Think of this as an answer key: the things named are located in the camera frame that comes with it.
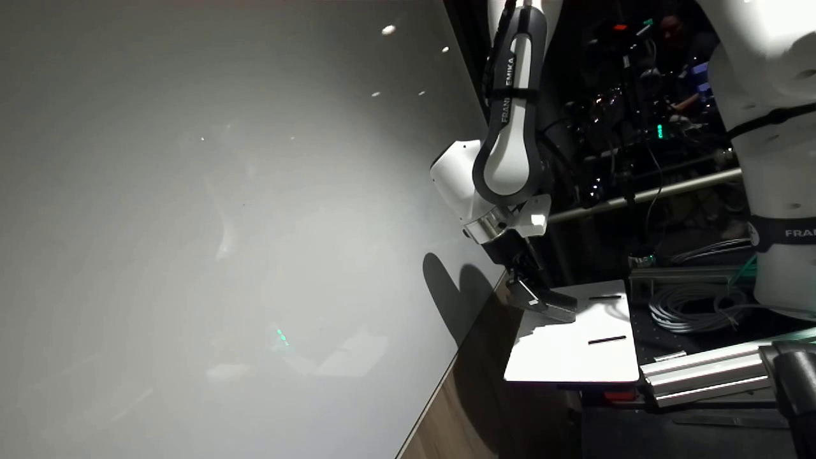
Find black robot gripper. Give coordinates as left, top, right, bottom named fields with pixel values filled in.
left=482, top=226, right=562, bottom=311

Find black foam whiteboard duster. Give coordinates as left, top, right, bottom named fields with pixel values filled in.
left=528, top=284, right=580, bottom=314

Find small white metal board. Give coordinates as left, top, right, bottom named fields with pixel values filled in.
left=500, top=279, right=643, bottom=389

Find silver aluminium extrusion beam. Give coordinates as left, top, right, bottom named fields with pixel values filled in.
left=638, top=337, right=784, bottom=402

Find grey metal cylinder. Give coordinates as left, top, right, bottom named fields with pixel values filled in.
left=763, top=343, right=816, bottom=459

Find silver metal rail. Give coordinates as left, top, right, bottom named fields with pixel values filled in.
left=545, top=167, right=745, bottom=227

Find coiled grey cable bundle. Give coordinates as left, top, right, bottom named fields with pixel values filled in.
left=644, top=277, right=755, bottom=337

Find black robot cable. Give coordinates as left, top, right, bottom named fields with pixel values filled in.
left=482, top=0, right=534, bottom=200

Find large wall whiteboard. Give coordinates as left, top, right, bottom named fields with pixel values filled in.
left=0, top=0, right=515, bottom=459

